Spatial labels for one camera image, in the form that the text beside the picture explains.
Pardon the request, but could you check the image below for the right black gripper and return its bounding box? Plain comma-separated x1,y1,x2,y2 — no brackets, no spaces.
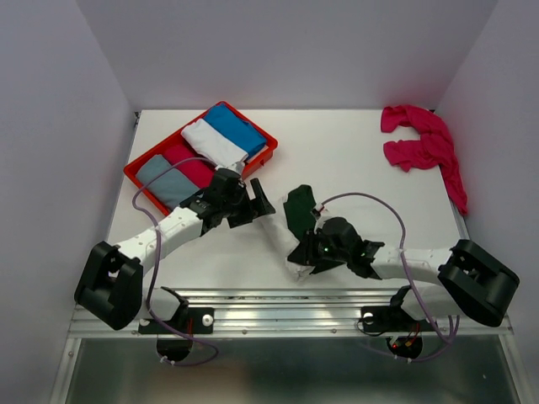
286,226,350,265

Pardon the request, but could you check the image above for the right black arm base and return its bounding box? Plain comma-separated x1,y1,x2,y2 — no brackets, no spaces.
355,286,433,337

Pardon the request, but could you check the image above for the cream and green t-shirt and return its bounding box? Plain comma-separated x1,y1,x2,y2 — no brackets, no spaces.
259,184,339,281

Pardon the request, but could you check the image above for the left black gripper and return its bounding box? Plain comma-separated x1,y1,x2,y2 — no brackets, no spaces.
221,178,275,228

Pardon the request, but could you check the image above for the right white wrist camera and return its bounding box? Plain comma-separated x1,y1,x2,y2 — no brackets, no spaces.
311,204,326,223

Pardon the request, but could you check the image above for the blue rolled t-shirt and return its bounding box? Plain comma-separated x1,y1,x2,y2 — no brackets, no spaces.
204,104,267,158

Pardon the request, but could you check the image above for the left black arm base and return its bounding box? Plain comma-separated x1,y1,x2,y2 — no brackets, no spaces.
136,287,215,336

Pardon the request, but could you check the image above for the magenta rolled t-shirt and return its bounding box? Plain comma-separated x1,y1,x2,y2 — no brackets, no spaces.
163,144,214,188

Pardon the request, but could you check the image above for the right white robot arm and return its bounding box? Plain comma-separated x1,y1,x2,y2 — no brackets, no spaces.
287,217,520,328

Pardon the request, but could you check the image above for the white rolled t-shirt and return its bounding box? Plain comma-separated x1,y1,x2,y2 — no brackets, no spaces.
181,119,248,168

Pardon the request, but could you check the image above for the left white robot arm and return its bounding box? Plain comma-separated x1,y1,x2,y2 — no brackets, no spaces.
74,168,275,332

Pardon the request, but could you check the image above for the red plastic tray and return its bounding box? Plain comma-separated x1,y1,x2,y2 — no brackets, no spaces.
124,101,278,215

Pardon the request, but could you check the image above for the magenta crumpled t-shirt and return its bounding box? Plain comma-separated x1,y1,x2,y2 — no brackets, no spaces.
380,104,468,215

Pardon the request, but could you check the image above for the grey rolled t-shirt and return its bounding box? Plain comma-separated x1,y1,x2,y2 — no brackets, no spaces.
136,155,199,210

